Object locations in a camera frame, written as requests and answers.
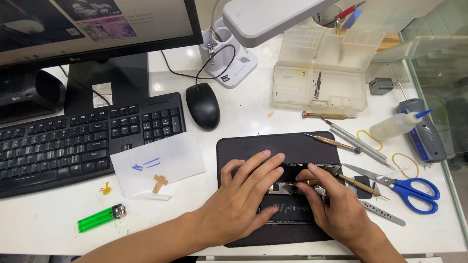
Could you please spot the person's left hand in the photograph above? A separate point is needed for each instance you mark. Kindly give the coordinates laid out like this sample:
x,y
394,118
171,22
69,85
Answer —
x,y
230,208

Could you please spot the person's right hand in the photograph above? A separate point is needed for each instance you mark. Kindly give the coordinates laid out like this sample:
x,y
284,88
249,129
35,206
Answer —
x,y
336,215

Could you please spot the short brass screwdriver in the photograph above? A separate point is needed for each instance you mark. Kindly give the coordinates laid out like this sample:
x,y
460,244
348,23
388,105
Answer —
x,y
310,182

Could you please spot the black smartphone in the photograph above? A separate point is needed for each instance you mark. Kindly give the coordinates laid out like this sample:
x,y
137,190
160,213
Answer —
x,y
289,210

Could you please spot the brass screwdriver with grey cap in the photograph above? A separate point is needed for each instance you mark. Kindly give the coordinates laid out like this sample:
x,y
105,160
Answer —
x,y
362,186

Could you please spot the small black square pad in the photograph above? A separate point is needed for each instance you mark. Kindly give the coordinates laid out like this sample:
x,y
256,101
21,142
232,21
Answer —
x,y
363,182

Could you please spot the metal spudger with holes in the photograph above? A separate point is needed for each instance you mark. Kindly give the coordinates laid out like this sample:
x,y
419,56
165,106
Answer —
x,y
384,214

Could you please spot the silver metal screwdriver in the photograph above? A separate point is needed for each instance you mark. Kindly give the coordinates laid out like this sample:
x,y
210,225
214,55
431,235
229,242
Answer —
x,y
356,139
365,151

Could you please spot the tan tape cross piece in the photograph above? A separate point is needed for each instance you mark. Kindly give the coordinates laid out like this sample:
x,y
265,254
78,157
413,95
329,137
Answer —
x,y
159,183

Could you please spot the white paper with blue marks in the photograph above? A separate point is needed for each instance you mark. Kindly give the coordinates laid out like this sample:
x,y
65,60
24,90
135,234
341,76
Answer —
x,y
172,157

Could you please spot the black work mat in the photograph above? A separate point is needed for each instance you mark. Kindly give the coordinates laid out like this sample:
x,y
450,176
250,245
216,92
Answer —
x,y
292,146

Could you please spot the white tissue sheet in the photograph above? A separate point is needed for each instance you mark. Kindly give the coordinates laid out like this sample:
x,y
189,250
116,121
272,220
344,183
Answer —
x,y
146,208

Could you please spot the small yellow scrap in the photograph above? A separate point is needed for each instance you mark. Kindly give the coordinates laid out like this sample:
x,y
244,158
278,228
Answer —
x,y
270,114

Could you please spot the plastic squeeze bottle blue tip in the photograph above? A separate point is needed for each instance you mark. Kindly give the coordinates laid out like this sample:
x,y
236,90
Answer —
x,y
393,128

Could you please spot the black computer mouse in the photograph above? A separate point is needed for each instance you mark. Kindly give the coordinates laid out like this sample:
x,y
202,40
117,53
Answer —
x,y
203,106

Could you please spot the grey and blue power tool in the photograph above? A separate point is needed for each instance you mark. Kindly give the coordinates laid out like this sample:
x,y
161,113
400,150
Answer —
x,y
427,142

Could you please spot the small knotted yellow rubber band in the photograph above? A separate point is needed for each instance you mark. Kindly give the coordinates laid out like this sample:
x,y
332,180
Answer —
x,y
106,189

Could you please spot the green transparent lighter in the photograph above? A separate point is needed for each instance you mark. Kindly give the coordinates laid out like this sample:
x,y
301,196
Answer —
x,y
97,219

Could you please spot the grey charger cube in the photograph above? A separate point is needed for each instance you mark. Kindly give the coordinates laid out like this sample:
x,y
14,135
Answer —
x,y
380,86

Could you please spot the clear plastic organizer box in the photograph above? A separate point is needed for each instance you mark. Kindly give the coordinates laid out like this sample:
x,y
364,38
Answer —
x,y
329,73

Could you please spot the small metal clip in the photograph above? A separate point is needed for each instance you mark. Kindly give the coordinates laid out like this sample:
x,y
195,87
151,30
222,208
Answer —
x,y
211,53

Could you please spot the black keyboard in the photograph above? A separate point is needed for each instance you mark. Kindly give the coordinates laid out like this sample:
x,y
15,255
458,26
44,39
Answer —
x,y
73,142

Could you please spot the glass display case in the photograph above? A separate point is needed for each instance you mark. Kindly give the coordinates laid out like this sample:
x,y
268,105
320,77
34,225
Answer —
x,y
438,54

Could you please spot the white desk lamp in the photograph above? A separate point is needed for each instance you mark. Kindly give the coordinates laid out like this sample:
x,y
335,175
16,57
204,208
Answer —
x,y
263,18

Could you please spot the cup with pens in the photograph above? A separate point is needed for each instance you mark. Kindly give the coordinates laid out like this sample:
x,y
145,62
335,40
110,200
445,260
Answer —
x,y
329,18

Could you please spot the black computer monitor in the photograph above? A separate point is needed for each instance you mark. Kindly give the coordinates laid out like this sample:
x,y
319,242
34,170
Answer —
x,y
98,29

